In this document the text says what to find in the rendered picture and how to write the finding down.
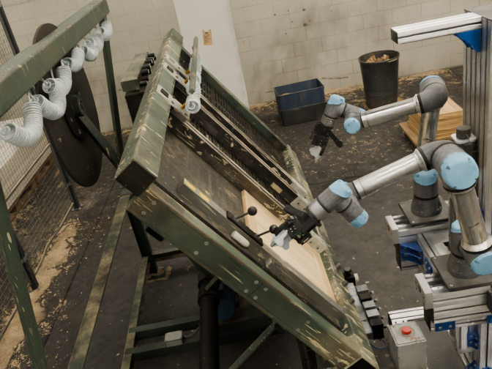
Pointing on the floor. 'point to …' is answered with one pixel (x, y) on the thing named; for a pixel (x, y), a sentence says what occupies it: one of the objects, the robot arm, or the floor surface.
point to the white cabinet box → (213, 40)
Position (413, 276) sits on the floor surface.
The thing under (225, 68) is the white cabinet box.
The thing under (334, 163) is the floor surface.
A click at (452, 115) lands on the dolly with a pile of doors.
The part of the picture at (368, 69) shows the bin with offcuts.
